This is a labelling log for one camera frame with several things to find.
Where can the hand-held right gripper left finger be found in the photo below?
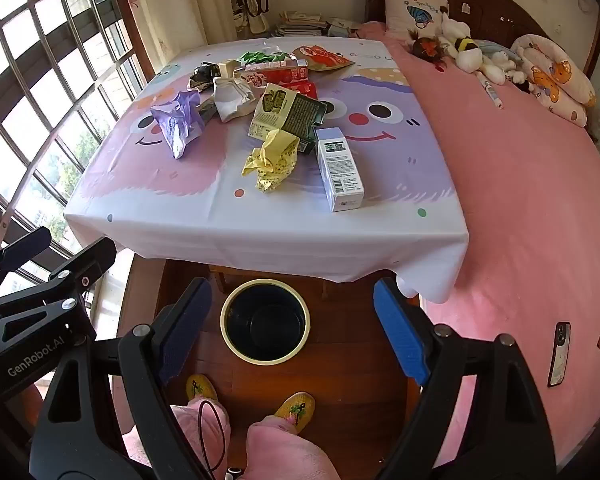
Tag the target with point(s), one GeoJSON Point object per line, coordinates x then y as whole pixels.
{"type": "Point", "coordinates": [190, 325]}

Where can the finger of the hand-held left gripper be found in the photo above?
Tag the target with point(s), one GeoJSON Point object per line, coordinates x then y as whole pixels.
{"type": "Point", "coordinates": [15, 252]}
{"type": "Point", "coordinates": [92, 257]}

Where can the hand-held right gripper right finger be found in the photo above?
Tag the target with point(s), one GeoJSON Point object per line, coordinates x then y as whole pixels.
{"type": "Point", "coordinates": [405, 335]}

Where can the dark blue bin cream rim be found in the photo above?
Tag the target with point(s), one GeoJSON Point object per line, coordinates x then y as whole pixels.
{"type": "Point", "coordinates": [265, 325]}

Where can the purple wrapper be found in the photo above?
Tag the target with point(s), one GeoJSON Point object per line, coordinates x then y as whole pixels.
{"type": "Point", "coordinates": [177, 120]}

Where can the white rectangular box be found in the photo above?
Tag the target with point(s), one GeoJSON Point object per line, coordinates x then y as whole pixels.
{"type": "Point", "coordinates": [337, 170]}

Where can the yellow wrapper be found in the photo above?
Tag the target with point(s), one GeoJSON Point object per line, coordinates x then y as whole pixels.
{"type": "Point", "coordinates": [272, 160]}

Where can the dark wrapper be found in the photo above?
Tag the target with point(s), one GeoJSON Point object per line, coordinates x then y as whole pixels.
{"type": "Point", "coordinates": [202, 77]}

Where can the white paper bag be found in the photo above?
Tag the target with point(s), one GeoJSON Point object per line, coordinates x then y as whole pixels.
{"type": "Point", "coordinates": [230, 97]}

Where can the dark green packet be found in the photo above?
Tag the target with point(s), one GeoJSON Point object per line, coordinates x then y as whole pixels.
{"type": "Point", "coordinates": [308, 144]}

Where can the green and cream carton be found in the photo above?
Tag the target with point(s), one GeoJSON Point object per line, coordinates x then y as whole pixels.
{"type": "Point", "coordinates": [275, 107]}

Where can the red and white carton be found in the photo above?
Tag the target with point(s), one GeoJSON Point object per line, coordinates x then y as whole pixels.
{"type": "Point", "coordinates": [275, 76]}

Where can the green wrapper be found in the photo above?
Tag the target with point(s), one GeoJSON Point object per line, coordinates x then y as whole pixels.
{"type": "Point", "coordinates": [260, 56]}

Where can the red box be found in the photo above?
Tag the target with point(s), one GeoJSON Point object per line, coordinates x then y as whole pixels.
{"type": "Point", "coordinates": [306, 89]}

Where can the red orange snack bag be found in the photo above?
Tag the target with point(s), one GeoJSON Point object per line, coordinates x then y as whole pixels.
{"type": "Point", "coordinates": [322, 57]}

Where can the person's left leg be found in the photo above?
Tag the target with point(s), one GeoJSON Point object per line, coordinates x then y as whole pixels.
{"type": "Point", "coordinates": [200, 430]}

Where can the person's leg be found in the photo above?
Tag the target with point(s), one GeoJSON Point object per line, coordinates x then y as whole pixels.
{"type": "Point", "coordinates": [200, 430]}
{"type": "Point", "coordinates": [285, 455]}

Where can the cartoon printed tablecloth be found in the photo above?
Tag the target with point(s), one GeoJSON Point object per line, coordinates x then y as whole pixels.
{"type": "Point", "coordinates": [230, 210]}

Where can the pink bed sheet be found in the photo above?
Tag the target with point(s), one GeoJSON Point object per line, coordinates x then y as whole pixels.
{"type": "Point", "coordinates": [505, 235]}

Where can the window with metal grille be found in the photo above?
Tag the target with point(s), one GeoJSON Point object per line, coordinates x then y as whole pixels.
{"type": "Point", "coordinates": [55, 110]}

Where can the smartphone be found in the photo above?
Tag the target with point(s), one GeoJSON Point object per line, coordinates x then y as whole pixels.
{"type": "Point", "coordinates": [559, 355]}

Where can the person's right leg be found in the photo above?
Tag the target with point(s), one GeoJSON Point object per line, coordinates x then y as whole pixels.
{"type": "Point", "coordinates": [285, 455]}

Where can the white marker pen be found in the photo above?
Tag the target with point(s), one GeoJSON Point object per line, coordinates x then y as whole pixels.
{"type": "Point", "coordinates": [490, 91]}

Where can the floral curtain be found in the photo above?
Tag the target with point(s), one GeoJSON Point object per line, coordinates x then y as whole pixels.
{"type": "Point", "coordinates": [180, 0]}

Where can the white plush toy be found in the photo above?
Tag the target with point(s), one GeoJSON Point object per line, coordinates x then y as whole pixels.
{"type": "Point", "coordinates": [495, 67]}

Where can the bee plush toy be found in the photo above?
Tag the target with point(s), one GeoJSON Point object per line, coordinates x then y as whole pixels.
{"type": "Point", "coordinates": [467, 55]}

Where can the brown plush toy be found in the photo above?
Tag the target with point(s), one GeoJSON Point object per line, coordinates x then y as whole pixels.
{"type": "Point", "coordinates": [427, 47]}

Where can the stack of books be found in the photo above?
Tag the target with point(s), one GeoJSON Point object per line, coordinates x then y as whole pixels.
{"type": "Point", "coordinates": [300, 22]}

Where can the white printed pillow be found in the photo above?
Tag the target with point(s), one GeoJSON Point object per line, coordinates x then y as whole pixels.
{"type": "Point", "coordinates": [405, 5]}

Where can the dark wooden headboard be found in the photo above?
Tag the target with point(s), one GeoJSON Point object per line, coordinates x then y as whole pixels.
{"type": "Point", "coordinates": [490, 0]}

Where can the wooden table frame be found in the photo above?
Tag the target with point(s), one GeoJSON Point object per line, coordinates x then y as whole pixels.
{"type": "Point", "coordinates": [220, 277]}

